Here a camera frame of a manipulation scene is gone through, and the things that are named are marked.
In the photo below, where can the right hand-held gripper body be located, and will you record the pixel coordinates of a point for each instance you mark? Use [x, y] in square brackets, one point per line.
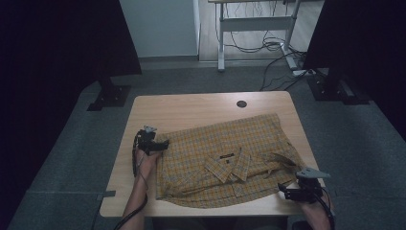
[309, 188]

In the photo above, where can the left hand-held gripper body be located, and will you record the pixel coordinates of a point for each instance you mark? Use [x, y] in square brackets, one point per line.
[146, 140]

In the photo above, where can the yellow plaid short-sleeved shirt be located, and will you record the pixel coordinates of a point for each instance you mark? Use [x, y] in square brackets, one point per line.
[204, 143]

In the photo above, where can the person's right hand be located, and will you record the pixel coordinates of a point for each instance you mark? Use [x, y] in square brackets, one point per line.
[314, 209]

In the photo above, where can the black stand base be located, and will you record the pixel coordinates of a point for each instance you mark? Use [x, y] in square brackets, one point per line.
[335, 89]
[110, 96]

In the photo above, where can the grey tape strip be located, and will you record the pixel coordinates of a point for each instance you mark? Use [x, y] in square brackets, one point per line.
[108, 194]

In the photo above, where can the dark round table grommet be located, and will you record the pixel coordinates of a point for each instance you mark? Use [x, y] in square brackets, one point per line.
[241, 103]

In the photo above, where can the white partition panel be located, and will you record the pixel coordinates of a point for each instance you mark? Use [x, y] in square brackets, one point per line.
[159, 28]

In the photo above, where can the white power strip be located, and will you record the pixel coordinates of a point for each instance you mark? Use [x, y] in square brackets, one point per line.
[303, 72]

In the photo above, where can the black curtain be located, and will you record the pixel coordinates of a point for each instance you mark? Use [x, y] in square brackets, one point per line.
[48, 64]
[367, 41]

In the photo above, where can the white metal desk frame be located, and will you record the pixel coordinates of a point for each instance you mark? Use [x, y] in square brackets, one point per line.
[255, 24]

